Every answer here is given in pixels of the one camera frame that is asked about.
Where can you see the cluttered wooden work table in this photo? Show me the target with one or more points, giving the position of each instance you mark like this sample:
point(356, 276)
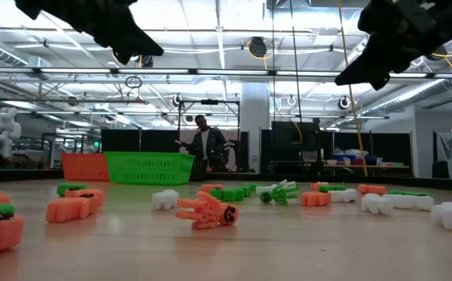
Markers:
point(366, 166)

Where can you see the long ceiling light bar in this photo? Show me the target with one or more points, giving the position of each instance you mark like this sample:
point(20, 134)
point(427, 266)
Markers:
point(210, 71)

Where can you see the orange plastic basket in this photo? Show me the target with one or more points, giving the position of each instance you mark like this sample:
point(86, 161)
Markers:
point(83, 168)

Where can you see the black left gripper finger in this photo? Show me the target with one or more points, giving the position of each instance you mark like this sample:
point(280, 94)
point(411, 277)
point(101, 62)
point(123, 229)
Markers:
point(108, 27)

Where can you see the orange skeleton toy figure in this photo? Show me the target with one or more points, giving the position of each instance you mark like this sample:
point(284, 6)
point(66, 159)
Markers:
point(206, 212)

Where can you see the green plastic basket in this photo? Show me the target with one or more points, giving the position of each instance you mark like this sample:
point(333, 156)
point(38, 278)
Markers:
point(149, 168)

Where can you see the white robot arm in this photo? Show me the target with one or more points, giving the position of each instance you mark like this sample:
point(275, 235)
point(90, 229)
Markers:
point(5, 129)

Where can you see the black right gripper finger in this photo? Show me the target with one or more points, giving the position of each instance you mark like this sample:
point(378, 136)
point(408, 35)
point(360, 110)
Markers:
point(385, 54)

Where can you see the person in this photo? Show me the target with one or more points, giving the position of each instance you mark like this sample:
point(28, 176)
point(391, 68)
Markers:
point(208, 142)

